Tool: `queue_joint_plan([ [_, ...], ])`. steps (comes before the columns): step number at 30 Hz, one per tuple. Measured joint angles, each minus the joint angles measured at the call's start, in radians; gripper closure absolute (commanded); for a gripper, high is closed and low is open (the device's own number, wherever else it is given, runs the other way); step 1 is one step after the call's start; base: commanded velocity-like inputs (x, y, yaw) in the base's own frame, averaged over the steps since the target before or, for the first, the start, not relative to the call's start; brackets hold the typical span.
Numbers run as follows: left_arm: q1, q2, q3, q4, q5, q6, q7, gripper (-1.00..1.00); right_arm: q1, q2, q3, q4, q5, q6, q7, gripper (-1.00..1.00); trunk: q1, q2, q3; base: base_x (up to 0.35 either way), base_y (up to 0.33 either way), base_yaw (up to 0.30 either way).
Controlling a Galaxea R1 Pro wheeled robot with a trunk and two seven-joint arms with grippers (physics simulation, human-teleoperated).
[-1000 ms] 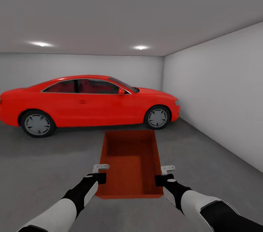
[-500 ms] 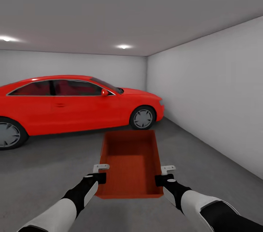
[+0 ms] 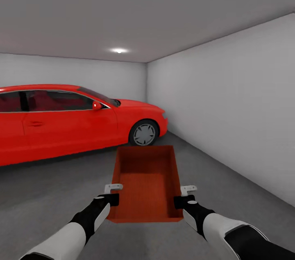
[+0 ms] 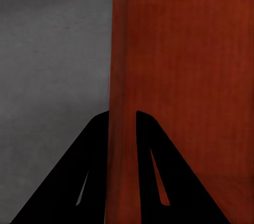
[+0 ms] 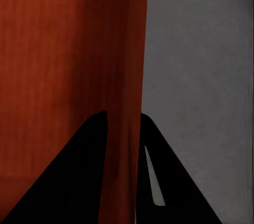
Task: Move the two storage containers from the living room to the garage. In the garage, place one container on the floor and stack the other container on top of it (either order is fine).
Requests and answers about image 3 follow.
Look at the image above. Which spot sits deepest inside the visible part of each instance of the car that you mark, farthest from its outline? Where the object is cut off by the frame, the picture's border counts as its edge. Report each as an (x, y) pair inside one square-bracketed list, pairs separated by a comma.
[(49, 120)]

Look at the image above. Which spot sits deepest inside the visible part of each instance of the storage box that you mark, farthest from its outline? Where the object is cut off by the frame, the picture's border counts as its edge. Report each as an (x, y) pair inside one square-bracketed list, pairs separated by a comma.
[(150, 180)]

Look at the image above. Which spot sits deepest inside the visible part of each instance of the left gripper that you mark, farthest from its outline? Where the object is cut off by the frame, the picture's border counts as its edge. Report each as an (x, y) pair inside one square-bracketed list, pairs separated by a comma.
[(114, 198)]

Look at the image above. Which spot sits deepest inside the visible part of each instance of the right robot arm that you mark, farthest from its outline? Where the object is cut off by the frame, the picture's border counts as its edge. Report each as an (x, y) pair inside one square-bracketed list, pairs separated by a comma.
[(231, 239)]

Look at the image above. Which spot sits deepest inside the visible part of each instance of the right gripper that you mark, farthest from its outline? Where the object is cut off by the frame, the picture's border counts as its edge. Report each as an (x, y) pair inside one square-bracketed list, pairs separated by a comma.
[(178, 200)]

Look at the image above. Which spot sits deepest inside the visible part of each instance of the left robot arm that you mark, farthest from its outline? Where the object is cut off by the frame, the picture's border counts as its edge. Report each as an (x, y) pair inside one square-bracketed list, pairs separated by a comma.
[(68, 242)]

